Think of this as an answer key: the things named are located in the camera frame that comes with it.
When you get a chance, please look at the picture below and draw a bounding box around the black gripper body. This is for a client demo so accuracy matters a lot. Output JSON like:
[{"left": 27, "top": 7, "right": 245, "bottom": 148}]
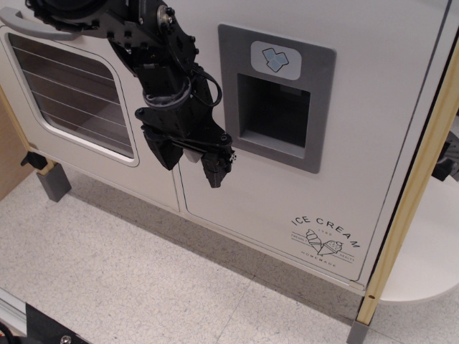
[{"left": 135, "top": 99, "right": 232, "bottom": 155}]

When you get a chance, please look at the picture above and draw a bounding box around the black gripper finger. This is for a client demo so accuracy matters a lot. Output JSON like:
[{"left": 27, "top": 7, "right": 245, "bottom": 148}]
[
  {"left": 201, "top": 148, "right": 235, "bottom": 188},
  {"left": 143, "top": 128, "right": 183, "bottom": 170}
]

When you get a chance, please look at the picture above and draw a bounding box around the white toy fridge door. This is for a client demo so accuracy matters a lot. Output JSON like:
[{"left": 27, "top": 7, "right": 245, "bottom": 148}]
[{"left": 174, "top": 1, "right": 458, "bottom": 289}]

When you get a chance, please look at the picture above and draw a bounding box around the grey fridge door handle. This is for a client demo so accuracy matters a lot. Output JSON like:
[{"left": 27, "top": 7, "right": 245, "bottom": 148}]
[{"left": 184, "top": 149, "right": 203, "bottom": 163}]

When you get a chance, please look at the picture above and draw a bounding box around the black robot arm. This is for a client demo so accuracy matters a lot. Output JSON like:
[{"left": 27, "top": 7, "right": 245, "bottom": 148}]
[{"left": 26, "top": 1, "right": 235, "bottom": 188}]

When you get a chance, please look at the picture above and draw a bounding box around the grey ice dispenser panel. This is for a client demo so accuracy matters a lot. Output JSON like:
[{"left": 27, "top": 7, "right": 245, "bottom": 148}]
[{"left": 218, "top": 24, "right": 336, "bottom": 173}]

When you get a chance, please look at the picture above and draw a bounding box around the white oven door with window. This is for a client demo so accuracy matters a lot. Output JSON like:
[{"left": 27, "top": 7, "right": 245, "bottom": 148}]
[{"left": 1, "top": 26, "right": 179, "bottom": 211}]

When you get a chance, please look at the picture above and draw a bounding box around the grey left foot cap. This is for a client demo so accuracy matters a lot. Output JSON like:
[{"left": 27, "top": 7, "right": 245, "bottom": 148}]
[{"left": 37, "top": 163, "right": 72, "bottom": 202}]

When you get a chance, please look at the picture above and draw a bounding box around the grey foot cap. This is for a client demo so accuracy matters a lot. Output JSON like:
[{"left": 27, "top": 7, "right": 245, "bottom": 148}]
[
  {"left": 37, "top": 163, "right": 72, "bottom": 202},
  {"left": 346, "top": 320, "right": 370, "bottom": 344}
]

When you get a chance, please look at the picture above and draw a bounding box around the black clamp knob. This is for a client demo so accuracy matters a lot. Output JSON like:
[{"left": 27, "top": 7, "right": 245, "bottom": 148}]
[{"left": 20, "top": 151, "right": 47, "bottom": 170}]

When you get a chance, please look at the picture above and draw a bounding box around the wooden side panel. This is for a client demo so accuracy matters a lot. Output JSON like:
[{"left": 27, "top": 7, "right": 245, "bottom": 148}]
[{"left": 1, "top": 90, "right": 33, "bottom": 200}]

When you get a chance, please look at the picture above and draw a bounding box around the grey right foot cap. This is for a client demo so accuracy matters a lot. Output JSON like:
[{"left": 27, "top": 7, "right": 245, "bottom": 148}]
[{"left": 346, "top": 320, "right": 370, "bottom": 344}]

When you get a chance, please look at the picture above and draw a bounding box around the black grey device at right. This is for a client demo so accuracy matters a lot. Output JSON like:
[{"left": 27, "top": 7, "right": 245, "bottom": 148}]
[{"left": 432, "top": 131, "right": 458, "bottom": 181}]

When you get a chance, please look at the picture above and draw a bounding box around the white round table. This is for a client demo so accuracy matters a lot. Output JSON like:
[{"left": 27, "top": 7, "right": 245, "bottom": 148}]
[{"left": 380, "top": 176, "right": 458, "bottom": 304}]

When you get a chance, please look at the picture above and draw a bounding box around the light wooden corner post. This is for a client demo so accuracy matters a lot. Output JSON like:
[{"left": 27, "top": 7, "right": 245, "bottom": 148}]
[{"left": 356, "top": 42, "right": 458, "bottom": 326}]

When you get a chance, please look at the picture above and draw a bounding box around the grey oven door handle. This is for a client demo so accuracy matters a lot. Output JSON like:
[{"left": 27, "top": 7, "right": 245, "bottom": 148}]
[{"left": 1, "top": 6, "right": 81, "bottom": 41}]

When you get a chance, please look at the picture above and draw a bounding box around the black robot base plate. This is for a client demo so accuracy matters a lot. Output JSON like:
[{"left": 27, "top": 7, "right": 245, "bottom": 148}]
[{"left": 21, "top": 303, "right": 89, "bottom": 344}]

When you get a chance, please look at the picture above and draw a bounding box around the aluminium rail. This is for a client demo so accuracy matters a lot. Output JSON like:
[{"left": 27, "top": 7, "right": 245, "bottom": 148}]
[{"left": 1, "top": 289, "right": 27, "bottom": 335}]

